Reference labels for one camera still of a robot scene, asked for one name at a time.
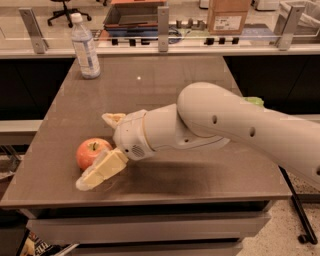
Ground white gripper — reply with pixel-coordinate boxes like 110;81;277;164
76;110;155;191

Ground red apple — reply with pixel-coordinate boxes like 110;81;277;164
76;138;112;171

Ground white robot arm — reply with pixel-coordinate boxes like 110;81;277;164
76;82;320;191

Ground clear plastic water bottle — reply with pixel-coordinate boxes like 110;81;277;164
71;13;100;79

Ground grey storage bin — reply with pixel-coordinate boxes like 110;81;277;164
104;2;162;37

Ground magazine on floor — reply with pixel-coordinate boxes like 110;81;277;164
16;232;63;256

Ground black office chair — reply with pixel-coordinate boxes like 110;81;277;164
47;0;92;28

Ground green snack bag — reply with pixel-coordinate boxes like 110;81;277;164
245;97;264;107

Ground cardboard box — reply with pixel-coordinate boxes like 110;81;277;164
207;0;251;35

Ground black floor stand leg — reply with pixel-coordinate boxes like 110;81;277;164
279;167;318;245

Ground left metal bracket post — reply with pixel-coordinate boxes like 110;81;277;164
19;7;48;54

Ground metal bracket post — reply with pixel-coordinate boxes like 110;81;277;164
157;6;169;52
276;5;305;51
19;7;48;54

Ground middle metal bracket post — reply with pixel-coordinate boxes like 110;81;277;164
157;6;169;52

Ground right metal bracket post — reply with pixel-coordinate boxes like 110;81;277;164
276;5;305;51

